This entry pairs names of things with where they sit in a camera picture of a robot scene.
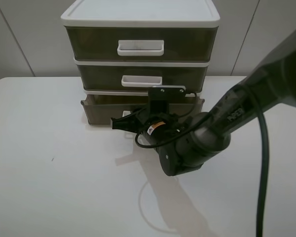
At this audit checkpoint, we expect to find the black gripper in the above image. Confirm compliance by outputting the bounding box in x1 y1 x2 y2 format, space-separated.
111 108 190 149

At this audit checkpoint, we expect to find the smoky brown drawer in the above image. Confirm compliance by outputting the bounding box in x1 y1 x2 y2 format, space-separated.
81 95 204 126
78 65 207 92
66 27 217 62

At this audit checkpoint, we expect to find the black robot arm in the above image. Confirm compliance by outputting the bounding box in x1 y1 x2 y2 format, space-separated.
111 30 296 176

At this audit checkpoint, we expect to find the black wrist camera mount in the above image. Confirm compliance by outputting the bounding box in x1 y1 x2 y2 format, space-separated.
148 85 186 115

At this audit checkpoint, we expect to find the white plastic drawer cabinet frame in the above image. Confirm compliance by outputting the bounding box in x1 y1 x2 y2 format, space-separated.
61 0 220 95

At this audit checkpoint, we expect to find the thick dark arm cable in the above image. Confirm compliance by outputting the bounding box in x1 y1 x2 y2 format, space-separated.
244 86 271 237

